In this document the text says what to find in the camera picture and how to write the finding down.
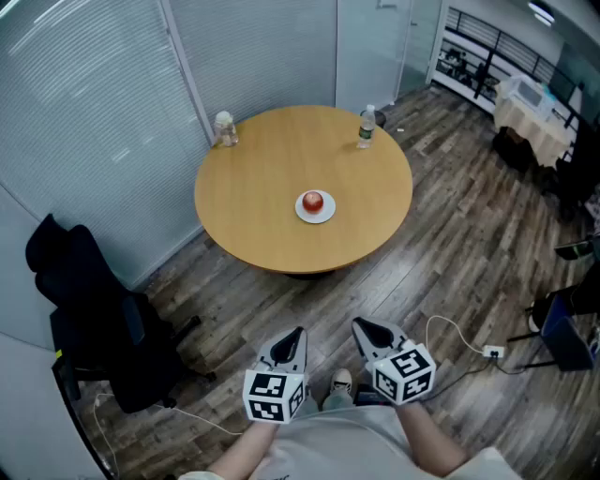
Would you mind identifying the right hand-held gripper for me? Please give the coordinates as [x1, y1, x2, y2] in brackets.
[352, 317, 437, 407]

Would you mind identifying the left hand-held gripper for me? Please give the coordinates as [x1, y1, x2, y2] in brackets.
[242, 326, 309, 426]

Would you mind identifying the white plate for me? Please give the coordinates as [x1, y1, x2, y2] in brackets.
[294, 188, 338, 225]

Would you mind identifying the person's right forearm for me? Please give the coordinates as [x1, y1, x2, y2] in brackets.
[397, 401, 471, 475]

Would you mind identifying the person's left forearm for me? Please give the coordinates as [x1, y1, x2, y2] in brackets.
[205, 418, 282, 475]

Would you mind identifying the beige sneaker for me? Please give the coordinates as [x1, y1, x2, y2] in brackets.
[330, 368, 354, 396]

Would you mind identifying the black power adapter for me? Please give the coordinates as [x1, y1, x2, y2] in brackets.
[354, 383, 391, 407]

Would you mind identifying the person's trouser leg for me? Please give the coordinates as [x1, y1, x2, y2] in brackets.
[322, 391, 353, 414]

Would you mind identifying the person's white shirt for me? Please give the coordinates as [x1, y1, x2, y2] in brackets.
[177, 406, 522, 480]

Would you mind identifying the green label water bottle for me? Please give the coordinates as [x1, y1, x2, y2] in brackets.
[357, 103, 378, 150]

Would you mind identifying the clear jar with white lid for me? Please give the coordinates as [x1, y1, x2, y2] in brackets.
[214, 111, 240, 148]

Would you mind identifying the dark brown chair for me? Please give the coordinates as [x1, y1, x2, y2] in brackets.
[491, 126, 535, 173]

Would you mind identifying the table with cream tablecloth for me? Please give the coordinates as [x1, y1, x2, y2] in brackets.
[492, 77, 580, 168]

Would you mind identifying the black mesh office chair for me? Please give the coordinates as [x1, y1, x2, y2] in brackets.
[555, 116, 600, 217]

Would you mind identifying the white microwave oven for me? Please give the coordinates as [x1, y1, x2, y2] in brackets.
[508, 75, 557, 118]

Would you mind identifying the black metal railing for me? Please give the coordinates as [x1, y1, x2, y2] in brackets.
[442, 7, 582, 102]

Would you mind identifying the white cable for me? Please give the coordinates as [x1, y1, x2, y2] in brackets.
[92, 392, 245, 477]
[425, 314, 488, 353]

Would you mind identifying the blue metal frame chair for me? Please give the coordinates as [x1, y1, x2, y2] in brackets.
[508, 283, 599, 372]

